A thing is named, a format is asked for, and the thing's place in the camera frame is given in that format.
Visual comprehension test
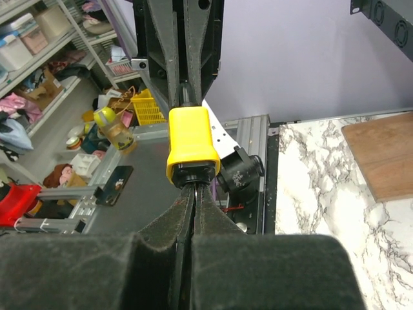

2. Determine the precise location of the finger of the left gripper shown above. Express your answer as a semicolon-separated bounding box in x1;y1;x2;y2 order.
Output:
144;1;179;107
183;1;223;105

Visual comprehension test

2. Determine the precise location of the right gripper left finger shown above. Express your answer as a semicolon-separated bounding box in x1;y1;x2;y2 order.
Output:
1;185;196;309

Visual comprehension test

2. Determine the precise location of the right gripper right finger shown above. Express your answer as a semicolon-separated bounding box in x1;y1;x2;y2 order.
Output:
192;185;365;309

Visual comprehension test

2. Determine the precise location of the yellow padlock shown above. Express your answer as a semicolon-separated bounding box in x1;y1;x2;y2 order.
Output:
165;81;221;188

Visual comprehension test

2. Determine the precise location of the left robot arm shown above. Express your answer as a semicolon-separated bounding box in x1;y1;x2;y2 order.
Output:
132;1;265;203

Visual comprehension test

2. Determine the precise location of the dark green metal box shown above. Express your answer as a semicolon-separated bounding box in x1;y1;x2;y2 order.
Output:
350;0;412;61

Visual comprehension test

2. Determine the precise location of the wooden board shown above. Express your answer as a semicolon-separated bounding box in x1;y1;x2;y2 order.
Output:
341;112;412;202

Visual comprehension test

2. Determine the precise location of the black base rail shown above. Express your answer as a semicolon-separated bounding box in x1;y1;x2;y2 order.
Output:
228;118;282;234

